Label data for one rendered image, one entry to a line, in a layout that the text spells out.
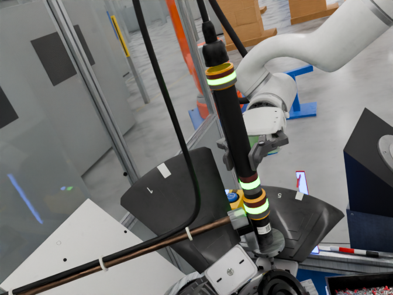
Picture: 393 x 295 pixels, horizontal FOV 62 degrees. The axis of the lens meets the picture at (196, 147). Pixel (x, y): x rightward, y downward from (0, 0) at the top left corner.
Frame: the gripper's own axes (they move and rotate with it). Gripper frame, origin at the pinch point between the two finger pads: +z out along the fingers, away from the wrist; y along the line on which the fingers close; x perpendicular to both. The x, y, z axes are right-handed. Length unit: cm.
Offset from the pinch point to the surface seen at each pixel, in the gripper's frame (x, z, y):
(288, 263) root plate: -28.1, -2.4, -2.8
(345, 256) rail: -60, -35, -10
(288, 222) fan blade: -27.1, -13.8, -0.7
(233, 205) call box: -39, -33, 23
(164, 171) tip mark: -4.7, -2.8, 19.7
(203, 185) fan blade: -8.7, -3.5, 11.8
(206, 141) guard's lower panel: -55, -108, 70
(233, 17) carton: -67, -751, 274
